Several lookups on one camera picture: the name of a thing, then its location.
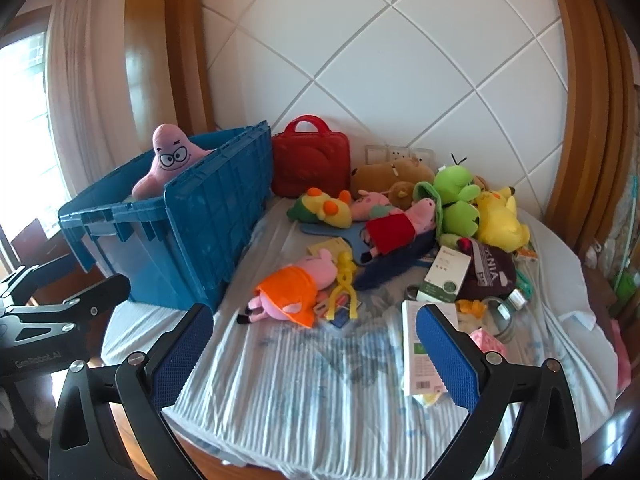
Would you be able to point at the green fabric pouch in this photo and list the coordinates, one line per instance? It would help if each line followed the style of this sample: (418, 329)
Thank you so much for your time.
(425, 195)

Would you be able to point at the yellow sticky note pad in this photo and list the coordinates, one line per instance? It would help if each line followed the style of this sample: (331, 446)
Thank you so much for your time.
(325, 247)

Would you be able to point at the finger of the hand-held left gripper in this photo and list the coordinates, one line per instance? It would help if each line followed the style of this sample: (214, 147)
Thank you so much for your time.
(20, 285)
(80, 305)

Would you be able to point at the small pink pig plush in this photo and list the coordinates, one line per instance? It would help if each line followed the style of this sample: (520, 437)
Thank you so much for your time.
(370, 205)

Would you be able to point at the white box green base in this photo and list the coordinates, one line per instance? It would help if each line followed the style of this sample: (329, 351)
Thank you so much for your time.
(445, 275)

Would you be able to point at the small brown round plush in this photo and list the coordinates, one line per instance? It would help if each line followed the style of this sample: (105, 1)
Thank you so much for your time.
(400, 195)

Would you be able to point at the long white green box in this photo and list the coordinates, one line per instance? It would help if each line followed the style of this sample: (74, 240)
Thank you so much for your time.
(417, 355)

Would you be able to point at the white wall outlet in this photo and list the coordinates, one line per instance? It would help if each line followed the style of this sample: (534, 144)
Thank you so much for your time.
(380, 152)

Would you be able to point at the green frog plush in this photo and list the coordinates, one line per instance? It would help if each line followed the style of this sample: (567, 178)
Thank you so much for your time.
(457, 195)

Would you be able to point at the yellow plastic toy figure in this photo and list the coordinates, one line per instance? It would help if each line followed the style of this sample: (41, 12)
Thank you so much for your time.
(345, 280)

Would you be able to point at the pink starfish plush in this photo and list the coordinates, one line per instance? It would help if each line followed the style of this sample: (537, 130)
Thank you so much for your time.
(170, 155)

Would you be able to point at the pink patterned cloth book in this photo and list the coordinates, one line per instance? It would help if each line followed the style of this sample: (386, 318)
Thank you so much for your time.
(487, 342)

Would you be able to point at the blue plastic storage crate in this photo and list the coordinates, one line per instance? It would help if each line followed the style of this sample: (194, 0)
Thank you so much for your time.
(215, 210)

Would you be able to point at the maroon knit hat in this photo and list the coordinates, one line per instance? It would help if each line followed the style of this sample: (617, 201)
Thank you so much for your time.
(490, 275)

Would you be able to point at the blue plastic hanger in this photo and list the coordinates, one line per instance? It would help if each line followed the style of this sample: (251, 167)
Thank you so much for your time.
(350, 240)

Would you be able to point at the glass jar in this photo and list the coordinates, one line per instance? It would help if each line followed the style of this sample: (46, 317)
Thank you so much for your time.
(502, 315)

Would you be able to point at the brown capybara plush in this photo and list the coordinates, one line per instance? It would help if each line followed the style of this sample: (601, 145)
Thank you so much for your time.
(380, 172)

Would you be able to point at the pig plush red dress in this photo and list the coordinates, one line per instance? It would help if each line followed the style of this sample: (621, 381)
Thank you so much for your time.
(390, 230)

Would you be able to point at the red handbag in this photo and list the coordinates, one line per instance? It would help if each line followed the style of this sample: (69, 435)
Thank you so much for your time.
(310, 165)

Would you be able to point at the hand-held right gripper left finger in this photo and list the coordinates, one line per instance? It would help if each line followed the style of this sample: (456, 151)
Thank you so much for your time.
(177, 360)

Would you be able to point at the blue card pack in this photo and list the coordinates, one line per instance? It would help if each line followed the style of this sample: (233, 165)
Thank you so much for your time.
(342, 319)

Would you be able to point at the dark blue fuzzy cloth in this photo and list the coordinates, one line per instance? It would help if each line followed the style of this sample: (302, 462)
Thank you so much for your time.
(390, 270)

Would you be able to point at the dark wooden chair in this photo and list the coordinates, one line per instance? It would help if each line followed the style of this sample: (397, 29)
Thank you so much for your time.
(35, 242)

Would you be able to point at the pig plush orange dress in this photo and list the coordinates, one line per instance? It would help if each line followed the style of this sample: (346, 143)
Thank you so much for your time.
(290, 290)

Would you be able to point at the yellow mouse plush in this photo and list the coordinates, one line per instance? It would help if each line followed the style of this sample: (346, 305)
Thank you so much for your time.
(500, 225)

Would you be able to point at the striped white table cloth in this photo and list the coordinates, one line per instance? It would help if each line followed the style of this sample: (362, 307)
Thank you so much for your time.
(280, 385)

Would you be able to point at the window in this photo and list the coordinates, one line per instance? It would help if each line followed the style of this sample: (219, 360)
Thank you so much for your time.
(25, 135)

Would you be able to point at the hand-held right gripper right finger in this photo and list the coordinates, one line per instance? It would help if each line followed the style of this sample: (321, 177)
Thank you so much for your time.
(450, 360)

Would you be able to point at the teal plastic toy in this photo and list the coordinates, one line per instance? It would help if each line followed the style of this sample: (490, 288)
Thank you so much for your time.
(522, 285)

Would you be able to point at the yellow green duck plush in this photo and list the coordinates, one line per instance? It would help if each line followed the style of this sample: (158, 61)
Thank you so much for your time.
(325, 210)

